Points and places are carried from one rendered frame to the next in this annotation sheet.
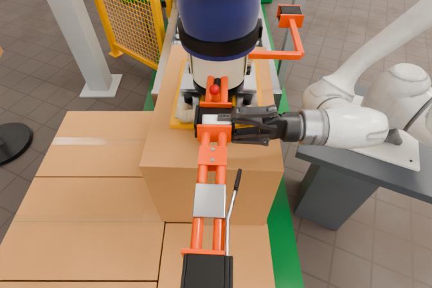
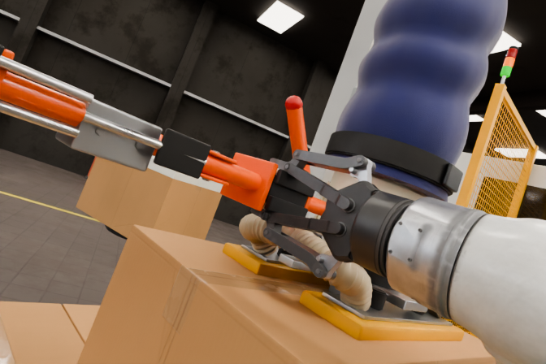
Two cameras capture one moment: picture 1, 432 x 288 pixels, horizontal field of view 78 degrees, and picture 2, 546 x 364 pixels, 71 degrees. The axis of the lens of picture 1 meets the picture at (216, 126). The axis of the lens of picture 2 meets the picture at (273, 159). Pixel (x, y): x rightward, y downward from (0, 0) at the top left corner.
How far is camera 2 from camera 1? 0.62 m
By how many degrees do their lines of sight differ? 67
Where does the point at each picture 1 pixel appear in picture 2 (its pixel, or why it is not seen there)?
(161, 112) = not seen: hidden behind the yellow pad
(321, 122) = (461, 209)
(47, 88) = not seen: hidden behind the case
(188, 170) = (166, 264)
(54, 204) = (23, 326)
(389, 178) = not seen: outside the picture
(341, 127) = (516, 226)
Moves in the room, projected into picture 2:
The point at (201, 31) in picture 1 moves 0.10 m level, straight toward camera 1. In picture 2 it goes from (348, 116) to (316, 91)
